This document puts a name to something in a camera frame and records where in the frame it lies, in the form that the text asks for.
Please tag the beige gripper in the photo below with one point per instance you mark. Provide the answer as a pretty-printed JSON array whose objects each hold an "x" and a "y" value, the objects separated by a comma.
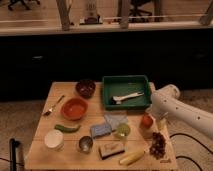
[{"x": 160, "y": 121}]

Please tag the red apple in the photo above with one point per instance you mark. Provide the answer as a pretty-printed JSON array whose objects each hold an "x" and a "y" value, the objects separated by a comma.
[{"x": 146, "y": 121}]

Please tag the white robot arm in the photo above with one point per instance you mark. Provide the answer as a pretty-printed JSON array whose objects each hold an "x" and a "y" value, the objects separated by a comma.
[{"x": 166, "y": 101}]

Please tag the small metal cup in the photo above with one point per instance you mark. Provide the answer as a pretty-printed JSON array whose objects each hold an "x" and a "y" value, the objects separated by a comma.
[{"x": 85, "y": 144}]

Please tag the white paper cup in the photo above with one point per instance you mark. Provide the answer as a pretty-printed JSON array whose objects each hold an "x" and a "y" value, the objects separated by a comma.
[{"x": 54, "y": 139}]

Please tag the purple grape bunch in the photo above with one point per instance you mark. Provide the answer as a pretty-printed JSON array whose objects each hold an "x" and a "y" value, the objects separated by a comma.
[{"x": 157, "y": 148}]

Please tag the grey cloth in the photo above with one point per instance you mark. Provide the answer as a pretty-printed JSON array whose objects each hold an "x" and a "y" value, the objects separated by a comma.
[{"x": 114, "y": 120}]

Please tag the brown block eraser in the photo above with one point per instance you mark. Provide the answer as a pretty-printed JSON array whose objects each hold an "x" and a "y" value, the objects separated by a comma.
[{"x": 111, "y": 149}]

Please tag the green plastic tray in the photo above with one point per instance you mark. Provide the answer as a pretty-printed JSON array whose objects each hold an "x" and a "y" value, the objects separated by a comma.
[{"x": 125, "y": 85}]

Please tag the dark brown bowl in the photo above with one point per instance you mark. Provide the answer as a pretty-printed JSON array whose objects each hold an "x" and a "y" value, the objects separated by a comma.
[{"x": 85, "y": 88}]

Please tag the orange bowl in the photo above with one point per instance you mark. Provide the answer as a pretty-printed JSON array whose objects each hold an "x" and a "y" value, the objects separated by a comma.
[{"x": 74, "y": 109}]

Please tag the green cucumber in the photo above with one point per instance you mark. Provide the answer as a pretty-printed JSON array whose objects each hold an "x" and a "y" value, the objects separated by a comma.
[{"x": 65, "y": 129}]

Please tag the black office chair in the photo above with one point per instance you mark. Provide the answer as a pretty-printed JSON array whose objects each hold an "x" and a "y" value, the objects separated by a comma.
[{"x": 137, "y": 8}]

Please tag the wooden table leg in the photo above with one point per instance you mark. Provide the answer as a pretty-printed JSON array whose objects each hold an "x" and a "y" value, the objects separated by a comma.
[{"x": 63, "y": 9}]

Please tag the white handled brush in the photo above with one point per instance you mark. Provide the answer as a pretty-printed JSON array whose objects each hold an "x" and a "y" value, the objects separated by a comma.
[{"x": 120, "y": 99}]

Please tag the black stand post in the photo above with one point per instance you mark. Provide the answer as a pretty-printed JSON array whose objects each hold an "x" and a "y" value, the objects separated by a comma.
[{"x": 15, "y": 149}]

